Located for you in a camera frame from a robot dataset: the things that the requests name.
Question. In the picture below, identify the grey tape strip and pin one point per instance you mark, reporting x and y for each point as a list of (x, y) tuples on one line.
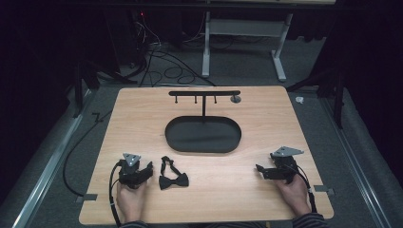
[(323, 189), (86, 198)]

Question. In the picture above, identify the grey round table grommet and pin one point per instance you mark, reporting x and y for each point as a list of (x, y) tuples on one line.
[(235, 99)]

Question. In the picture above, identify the person's left hand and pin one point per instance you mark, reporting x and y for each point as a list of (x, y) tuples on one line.
[(130, 202)]

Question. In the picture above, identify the black hook rack with tray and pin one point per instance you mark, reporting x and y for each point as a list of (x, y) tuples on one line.
[(202, 134)]

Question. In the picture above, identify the black metal stand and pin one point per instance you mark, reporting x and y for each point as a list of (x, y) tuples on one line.
[(332, 85), (83, 79)]

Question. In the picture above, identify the black bow tie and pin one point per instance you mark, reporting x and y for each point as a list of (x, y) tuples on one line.
[(173, 181)]

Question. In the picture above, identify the person's right hand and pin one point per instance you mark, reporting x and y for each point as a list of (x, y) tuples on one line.
[(294, 196)]

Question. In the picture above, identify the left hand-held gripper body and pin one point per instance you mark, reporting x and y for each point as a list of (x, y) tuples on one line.
[(129, 173)]

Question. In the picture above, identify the small white scrap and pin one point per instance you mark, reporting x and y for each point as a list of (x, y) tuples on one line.
[(299, 99)]

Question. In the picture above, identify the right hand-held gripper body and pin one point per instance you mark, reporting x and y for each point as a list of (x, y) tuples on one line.
[(284, 164)]

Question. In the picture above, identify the white desk frame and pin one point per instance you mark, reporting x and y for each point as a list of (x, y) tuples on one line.
[(244, 28)]

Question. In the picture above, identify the aluminium floor rail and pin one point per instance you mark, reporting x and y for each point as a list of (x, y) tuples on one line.
[(47, 177), (355, 158)]

